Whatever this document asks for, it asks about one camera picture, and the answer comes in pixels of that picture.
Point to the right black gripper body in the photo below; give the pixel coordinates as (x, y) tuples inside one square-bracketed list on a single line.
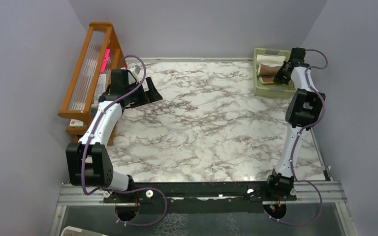
[(280, 76)]

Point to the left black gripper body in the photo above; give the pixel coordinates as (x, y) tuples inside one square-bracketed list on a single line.
[(138, 98)]

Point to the white cream towel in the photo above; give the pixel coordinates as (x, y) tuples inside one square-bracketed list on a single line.
[(271, 61)]

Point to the yellow brown towel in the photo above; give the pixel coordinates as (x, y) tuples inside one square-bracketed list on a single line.
[(267, 73)]

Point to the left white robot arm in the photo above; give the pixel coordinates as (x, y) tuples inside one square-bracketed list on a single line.
[(88, 161)]

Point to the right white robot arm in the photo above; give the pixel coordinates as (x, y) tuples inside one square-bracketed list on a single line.
[(303, 113)]

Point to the green plastic basket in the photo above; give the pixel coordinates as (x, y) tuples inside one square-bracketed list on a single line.
[(271, 90)]

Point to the wooden shelf rack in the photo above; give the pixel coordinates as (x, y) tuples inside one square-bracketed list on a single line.
[(78, 100)]

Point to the small white red box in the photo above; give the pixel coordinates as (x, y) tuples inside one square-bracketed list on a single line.
[(76, 123)]

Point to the white basket corner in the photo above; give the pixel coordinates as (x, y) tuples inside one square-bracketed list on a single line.
[(73, 231)]

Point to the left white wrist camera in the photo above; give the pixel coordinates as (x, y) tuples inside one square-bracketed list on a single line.
[(136, 69)]

